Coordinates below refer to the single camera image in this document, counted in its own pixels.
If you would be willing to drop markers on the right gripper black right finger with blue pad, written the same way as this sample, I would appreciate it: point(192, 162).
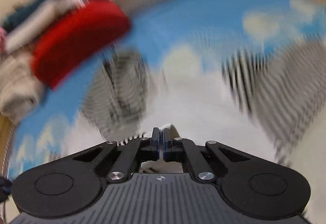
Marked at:
point(186, 152)

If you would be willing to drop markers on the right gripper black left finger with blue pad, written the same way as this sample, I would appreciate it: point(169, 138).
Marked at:
point(128, 158)

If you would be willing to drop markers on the black white striped hooded top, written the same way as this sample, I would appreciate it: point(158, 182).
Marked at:
point(264, 103)

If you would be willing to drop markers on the white folded clothes stack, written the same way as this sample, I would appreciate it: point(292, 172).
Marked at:
point(39, 20)

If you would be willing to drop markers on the blue cream patterned bedsheet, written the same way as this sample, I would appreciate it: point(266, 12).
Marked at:
point(59, 161)

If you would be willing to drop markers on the cream folded fleece blanket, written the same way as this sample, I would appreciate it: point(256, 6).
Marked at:
point(21, 91)

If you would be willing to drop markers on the red folded blanket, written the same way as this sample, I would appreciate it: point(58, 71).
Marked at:
point(75, 37)

